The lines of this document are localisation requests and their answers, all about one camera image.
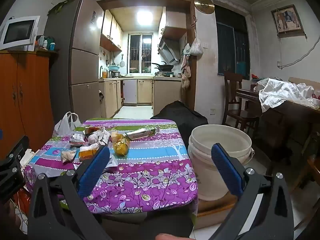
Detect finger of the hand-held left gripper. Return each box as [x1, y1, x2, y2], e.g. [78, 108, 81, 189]
[0, 135, 29, 181]

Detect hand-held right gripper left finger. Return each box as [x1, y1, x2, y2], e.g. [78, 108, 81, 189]
[27, 145, 112, 240]

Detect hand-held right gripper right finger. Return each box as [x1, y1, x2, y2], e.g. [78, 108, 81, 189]
[211, 143, 294, 240]

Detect white plastic bucket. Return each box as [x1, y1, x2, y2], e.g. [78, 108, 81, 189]
[188, 124, 254, 202]

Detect green cardboard box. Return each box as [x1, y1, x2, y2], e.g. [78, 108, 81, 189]
[125, 126, 160, 140]

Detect person's right hand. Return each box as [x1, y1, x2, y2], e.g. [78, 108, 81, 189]
[155, 233, 182, 240]

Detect clear bag of garlic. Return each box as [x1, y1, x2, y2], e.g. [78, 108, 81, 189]
[60, 149, 77, 163]

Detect yellow plastic packet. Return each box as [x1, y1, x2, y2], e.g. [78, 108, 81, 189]
[112, 134, 130, 157]

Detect wooden box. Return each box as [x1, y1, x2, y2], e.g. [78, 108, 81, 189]
[195, 195, 240, 230]

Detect silver snack packet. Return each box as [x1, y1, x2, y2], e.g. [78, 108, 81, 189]
[69, 131, 87, 147]

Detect orange wooden cabinet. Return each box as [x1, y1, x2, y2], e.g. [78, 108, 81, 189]
[0, 50, 59, 159]

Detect black bag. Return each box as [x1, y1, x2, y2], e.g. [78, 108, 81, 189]
[150, 100, 209, 150]

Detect dark wooden chair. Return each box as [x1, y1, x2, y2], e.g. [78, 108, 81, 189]
[222, 70, 262, 133]

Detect dark wooden table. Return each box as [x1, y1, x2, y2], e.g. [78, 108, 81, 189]
[236, 87, 320, 160]

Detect light wooden chair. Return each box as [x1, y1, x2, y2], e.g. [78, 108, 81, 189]
[290, 130, 320, 230]

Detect white cloth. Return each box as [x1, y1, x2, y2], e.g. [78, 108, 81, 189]
[257, 78, 320, 113]

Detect beige kitchen base cabinets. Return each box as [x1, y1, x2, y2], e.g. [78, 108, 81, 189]
[99, 77, 183, 118]

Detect hanging kitchen cloths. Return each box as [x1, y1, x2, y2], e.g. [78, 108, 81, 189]
[180, 44, 192, 89]

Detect brown refrigerator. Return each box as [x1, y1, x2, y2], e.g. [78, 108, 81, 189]
[44, 0, 105, 120]

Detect dark barred window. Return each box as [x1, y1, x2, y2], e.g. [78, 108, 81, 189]
[215, 5, 250, 80]

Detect black wok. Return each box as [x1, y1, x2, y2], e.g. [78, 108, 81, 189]
[152, 61, 174, 71]

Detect kitchen window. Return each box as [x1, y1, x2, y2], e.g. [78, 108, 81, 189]
[128, 33, 153, 74]

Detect white microwave oven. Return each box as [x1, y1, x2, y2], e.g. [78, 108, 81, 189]
[0, 16, 40, 52]

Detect hanging white plastic bag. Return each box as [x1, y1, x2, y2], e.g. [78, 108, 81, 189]
[189, 38, 204, 56]

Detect steel range hood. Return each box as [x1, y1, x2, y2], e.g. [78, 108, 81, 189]
[158, 39, 181, 64]

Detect green leafy bundle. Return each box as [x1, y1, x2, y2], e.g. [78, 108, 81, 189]
[47, 0, 87, 14]

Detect ceiling light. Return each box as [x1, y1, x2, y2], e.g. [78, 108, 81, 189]
[136, 10, 154, 27]

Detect white wall cable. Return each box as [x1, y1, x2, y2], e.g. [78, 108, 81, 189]
[277, 37, 320, 70]

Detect beige kitchen wall cabinets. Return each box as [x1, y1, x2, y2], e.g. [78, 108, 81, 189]
[100, 10, 123, 52]

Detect framed wall picture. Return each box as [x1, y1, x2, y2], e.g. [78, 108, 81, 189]
[271, 4, 306, 34]

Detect gold wall clock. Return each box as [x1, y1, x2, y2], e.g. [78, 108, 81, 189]
[194, 0, 215, 14]

